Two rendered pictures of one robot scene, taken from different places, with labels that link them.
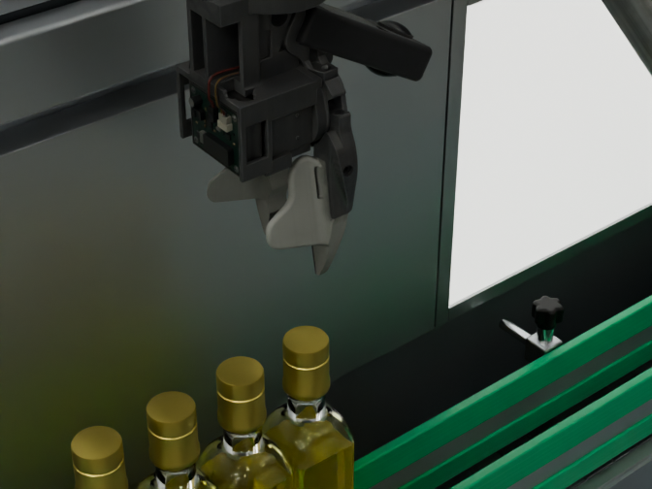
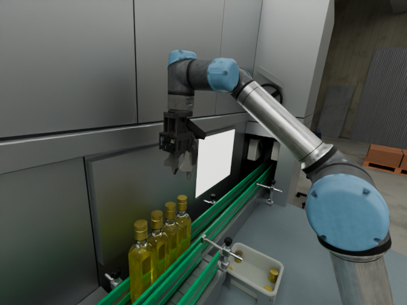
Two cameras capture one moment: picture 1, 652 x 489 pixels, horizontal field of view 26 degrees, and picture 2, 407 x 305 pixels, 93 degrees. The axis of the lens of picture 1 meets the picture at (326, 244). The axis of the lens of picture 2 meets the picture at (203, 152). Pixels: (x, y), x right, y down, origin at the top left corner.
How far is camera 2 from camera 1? 0.40 m
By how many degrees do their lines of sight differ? 25
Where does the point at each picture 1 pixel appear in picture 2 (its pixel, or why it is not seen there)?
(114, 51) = (140, 136)
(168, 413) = (157, 214)
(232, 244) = (161, 182)
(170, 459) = (157, 226)
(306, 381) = (183, 206)
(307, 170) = (187, 154)
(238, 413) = (170, 214)
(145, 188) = (145, 167)
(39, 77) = (125, 139)
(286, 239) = (183, 169)
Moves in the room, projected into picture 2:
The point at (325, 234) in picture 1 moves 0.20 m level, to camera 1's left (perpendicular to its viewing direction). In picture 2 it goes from (191, 169) to (120, 173)
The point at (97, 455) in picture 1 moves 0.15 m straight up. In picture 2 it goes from (142, 226) to (140, 173)
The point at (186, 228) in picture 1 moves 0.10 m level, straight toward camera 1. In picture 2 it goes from (152, 178) to (159, 190)
